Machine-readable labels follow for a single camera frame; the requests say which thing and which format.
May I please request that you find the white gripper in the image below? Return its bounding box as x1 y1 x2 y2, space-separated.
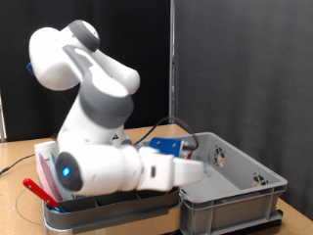
170 156 207 189

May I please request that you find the white box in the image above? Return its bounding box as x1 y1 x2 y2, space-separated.
33 140 61 159

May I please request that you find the thin wire loop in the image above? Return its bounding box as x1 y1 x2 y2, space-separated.
14 187 45 227

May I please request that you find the black camera cable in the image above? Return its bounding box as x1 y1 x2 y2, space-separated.
133 116 200 153

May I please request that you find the vertical metal pole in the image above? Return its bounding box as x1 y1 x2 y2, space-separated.
167 0 177 125

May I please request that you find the clear wine glass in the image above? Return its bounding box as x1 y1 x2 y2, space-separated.
192 148 210 170

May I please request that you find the pink plate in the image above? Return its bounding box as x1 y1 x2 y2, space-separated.
37 153 63 204

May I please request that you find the black backdrop curtain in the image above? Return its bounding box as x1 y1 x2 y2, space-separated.
0 0 174 143

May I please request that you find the light blue plate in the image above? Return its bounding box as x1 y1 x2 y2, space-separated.
49 151 74 201

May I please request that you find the red handled utensil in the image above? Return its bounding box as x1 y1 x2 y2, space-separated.
22 177 60 209

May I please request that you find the grey plastic crate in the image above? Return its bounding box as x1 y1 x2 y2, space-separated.
143 131 289 235

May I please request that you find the grey backdrop curtain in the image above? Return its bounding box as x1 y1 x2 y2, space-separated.
174 0 313 221

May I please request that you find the black hanging arm cable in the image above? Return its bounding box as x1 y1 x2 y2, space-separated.
0 154 36 174

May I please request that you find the blue handled utensil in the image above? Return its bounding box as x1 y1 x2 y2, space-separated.
50 205 67 214

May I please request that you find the grey metal frame bar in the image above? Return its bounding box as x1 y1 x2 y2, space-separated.
0 91 7 143

